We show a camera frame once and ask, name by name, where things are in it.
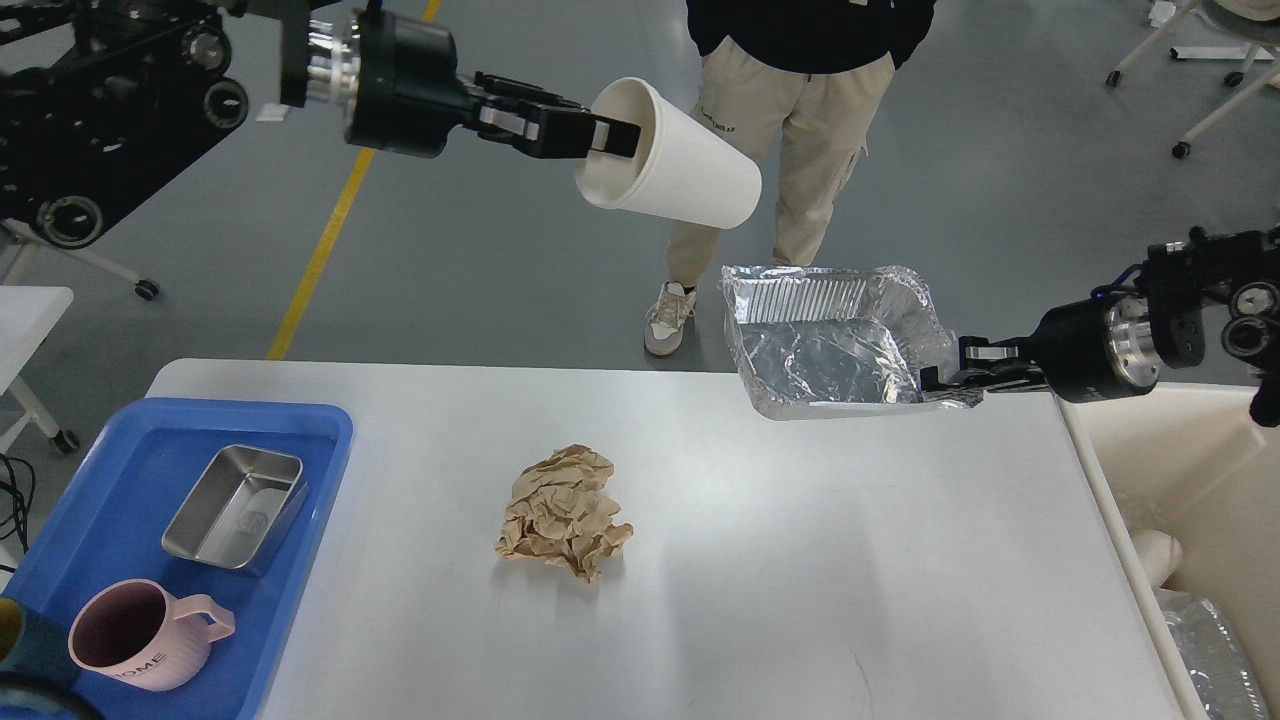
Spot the white paper on floor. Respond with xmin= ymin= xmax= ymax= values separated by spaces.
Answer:
xmin=255 ymin=102 xmax=291 ymax=123

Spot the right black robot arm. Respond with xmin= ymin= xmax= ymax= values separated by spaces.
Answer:
xmin=919 ymin=227 xmax=1279 ymax=428

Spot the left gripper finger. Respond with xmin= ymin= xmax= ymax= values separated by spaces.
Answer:
xmin=470 ymin=70 xmax=586 ymax=117
xmin=465 ymin=105 xmax=643 ymax=159

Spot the pink ribbed mug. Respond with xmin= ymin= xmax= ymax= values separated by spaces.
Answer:
xmin=67 ymin=578 xmax=236 ymax=692

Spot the white paper cup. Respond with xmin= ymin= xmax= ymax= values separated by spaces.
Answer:
xmin=575 ymin=77 xmax=762 ymax=229

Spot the white side table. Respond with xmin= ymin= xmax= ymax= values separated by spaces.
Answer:
xmin=1 ymin=284 xmax=81 ymax=455

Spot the white rolling stand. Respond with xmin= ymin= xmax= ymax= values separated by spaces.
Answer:
xmin=1106 ymin=0 xmax=1280 ymax=161

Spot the crumpled brown paper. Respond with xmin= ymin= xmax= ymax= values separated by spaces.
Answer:
xmin=494 ymin=445 xmax=634 ymax=585

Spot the white cup inside bin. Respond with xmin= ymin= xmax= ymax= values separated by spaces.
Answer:
xmin=1130 ymin=529 xmax=1185 ymax=591

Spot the blue plastic tray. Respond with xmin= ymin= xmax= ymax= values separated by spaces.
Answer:
xmin=5 ymin=398 xmax=355 ymax=719

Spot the square steel tray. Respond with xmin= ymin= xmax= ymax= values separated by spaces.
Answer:
xmin=161 ymin=445 xmax=310 ymax=577

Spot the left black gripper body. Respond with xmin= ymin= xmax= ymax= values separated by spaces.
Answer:
xmin=306 ymin=8 xmax=474 ymax=159

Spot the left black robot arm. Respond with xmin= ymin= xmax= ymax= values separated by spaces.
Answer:
xmin=1 ymin=1 xmax=643 ymax=251

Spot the office chair base left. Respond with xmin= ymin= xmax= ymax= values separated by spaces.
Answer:
xmin=1 ymin=220 xmax=161 ymax=302

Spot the foil tray inside bin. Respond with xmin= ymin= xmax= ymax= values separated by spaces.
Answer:
xmin=1155 ymin=589 xmax=1272 ymax=719

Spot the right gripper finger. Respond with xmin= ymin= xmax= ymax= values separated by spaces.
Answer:
xmin=920 ymin=365 xmax=1050 ymax=396
xmin=957 ymin=336 xmax=1036 ymax=366

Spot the teal mug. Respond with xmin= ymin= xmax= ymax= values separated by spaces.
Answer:
xmin=1 ymin=596 xmax=81 ymax=719

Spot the aluminium foil tray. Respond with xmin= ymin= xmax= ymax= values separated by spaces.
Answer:
xmin=719 ymin=265 xmax=986 ymax=421

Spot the person in black top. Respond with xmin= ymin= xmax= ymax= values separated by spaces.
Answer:
xmin=644 ymin=0 xmax=940 ymax=359

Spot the beige plastic bin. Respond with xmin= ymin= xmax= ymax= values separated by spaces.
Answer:
xmin=1059 ymin=383 xmax=1279 ymax=719

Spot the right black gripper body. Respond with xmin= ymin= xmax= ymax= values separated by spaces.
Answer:
xmin=1030 ymin=295 xmax=1164 ymax=404

